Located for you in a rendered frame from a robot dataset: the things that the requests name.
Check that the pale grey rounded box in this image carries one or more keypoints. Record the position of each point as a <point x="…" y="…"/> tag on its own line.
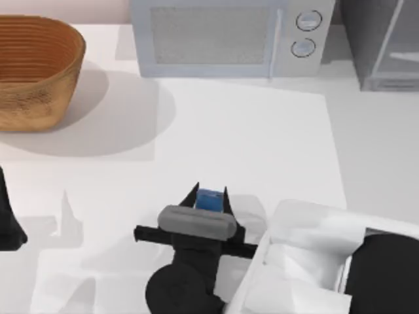
<point x="196" y="222"/>

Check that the brown woven basket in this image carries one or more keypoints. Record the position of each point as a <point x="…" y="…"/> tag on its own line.
<point x="39" y="91"/>

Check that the microwave oven door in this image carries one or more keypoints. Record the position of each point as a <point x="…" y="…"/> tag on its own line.
<point x="209" y="36"/>

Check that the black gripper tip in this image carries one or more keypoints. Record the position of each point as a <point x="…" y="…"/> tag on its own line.
<point x="8" y="222"/>

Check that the pale microwave oven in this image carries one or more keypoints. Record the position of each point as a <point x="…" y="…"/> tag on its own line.
<point x="322" y="49"/>

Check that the grey cabinet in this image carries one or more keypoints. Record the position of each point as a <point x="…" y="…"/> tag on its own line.
<point x="363" y="39"/>

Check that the blue box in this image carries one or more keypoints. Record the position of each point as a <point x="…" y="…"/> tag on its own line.
<point x="209" y="200"/>

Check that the round microwave knob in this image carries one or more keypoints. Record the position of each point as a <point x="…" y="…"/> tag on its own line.
<point x="303" y="47"/>
<point x="309" y="20"/>

